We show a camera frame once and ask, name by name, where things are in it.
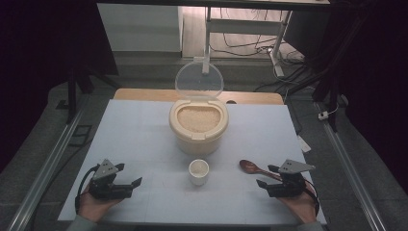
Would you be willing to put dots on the clear plastic container lid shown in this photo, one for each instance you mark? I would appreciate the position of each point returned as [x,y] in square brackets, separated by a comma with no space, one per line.
[198,78]

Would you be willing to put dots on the uncooked rice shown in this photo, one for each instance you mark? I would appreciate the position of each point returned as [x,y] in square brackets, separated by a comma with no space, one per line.
[198,119]

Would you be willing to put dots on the dark curtain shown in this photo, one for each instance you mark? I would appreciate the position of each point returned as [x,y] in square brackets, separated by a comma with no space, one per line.
[378,64]
[32,48]

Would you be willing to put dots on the white paper tag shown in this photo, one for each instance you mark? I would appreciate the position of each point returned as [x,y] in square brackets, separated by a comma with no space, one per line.
[304,144]

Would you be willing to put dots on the beige rice container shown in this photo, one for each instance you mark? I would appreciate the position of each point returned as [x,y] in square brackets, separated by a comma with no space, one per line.
[198,144]

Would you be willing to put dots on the white metal desk frame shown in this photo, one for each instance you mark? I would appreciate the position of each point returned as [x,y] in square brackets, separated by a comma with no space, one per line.
[243,26]

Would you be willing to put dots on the brown wooden spoon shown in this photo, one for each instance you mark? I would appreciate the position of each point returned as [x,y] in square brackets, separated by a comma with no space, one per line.
[248,166]

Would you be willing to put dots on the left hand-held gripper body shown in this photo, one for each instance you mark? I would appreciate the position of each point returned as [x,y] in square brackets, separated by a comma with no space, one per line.
[107,190]

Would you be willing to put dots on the small white box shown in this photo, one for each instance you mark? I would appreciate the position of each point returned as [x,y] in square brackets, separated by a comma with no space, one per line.
[323,115]

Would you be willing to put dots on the white table mat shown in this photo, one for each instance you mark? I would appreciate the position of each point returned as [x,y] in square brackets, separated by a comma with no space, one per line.
[134,134]

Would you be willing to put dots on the person's left hand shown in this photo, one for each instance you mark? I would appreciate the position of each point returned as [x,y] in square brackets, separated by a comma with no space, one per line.
[93,208]

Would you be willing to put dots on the white cup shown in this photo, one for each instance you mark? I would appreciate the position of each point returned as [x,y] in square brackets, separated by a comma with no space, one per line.
[198,178]

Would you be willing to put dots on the aluminium rail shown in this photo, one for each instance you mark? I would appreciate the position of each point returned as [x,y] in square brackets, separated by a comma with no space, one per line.
[349,173]
[48,166]

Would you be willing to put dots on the black stand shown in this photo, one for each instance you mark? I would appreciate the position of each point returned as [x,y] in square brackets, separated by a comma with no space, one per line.
[333,106]
[72,96]

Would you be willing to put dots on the white cabinet panel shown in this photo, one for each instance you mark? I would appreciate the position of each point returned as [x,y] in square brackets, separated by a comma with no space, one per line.
[138,27]

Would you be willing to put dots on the person's right hand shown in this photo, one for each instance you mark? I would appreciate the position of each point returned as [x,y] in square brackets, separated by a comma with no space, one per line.
[303,207]

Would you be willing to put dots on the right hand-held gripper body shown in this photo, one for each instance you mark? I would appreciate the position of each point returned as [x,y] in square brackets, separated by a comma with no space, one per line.
[287,187]

